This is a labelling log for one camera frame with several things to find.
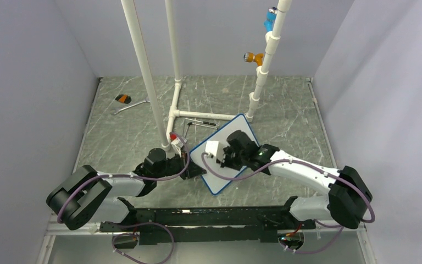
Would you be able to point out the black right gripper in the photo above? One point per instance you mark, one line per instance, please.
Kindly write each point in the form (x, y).
(225, 162)

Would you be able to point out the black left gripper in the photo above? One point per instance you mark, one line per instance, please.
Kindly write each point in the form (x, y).
(192, 170)

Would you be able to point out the blue framed whiteboard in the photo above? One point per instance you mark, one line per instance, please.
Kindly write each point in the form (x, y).
(222, 171)

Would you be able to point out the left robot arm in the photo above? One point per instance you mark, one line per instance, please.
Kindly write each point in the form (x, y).
(92, 196)

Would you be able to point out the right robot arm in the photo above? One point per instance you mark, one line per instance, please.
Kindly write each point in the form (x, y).
(344, 196)

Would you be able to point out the black whiteboard marker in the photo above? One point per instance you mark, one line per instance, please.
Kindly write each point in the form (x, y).
(202, 123)

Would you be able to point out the silver wrench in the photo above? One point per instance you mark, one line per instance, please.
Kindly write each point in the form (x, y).
(128, 106)

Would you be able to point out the orange black small tool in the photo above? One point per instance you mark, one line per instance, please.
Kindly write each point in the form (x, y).
(123, 98)

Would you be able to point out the orange nozzle fitting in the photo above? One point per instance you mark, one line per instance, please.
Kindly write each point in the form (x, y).
(250, 57)

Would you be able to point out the blue nozzle fitting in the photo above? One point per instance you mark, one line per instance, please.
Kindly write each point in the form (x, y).
(270, 18)

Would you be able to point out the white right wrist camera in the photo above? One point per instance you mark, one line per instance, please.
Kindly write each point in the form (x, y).
(214, 150)

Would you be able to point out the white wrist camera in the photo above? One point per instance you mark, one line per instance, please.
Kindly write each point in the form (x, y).
(179, 144)
(214, 150)

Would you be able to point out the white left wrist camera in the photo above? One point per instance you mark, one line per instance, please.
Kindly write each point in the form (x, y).
(179, 144)

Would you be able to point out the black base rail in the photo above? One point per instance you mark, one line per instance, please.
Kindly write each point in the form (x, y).
(204, 224)

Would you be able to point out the white pvc pipe frame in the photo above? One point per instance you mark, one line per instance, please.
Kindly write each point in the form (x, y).
(272, 39)

